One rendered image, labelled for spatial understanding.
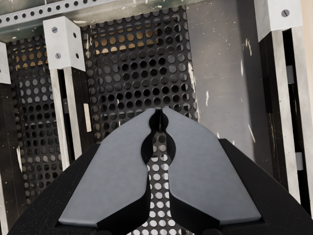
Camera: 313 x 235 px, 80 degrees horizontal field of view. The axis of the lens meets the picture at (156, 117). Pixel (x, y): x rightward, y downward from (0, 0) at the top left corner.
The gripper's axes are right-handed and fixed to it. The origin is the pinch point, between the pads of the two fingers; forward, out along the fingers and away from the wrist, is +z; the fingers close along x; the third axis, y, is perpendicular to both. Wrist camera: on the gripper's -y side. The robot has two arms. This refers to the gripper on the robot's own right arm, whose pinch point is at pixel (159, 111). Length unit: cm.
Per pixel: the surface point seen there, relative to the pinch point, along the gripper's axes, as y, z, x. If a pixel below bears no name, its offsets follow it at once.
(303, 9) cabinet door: -3, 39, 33
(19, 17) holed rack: -5, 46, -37
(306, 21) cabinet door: 0, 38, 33
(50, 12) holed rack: -6, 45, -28
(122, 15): -3.9, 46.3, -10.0
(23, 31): -2, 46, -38
